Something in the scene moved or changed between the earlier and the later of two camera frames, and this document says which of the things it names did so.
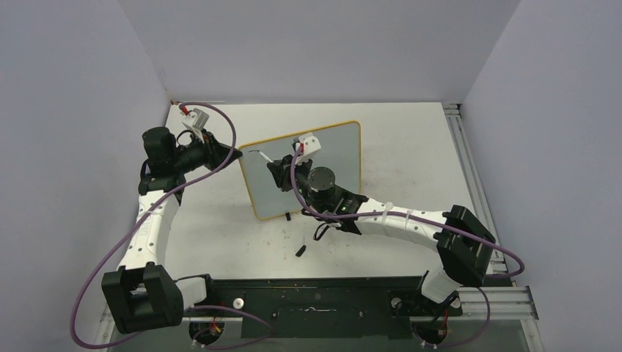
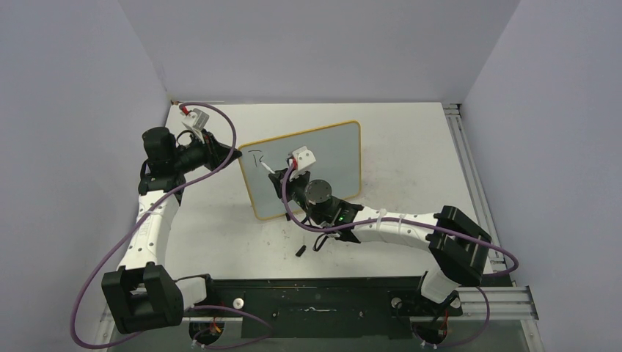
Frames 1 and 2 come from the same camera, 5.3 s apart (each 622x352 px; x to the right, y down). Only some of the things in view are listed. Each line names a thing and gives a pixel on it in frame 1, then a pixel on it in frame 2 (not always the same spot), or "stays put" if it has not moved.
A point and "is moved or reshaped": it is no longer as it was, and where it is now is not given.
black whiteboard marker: (269, 159) is moved or reshaped
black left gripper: (216, 153) stays put
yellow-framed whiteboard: (341, 152) stays put
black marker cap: (301, 251) stays put
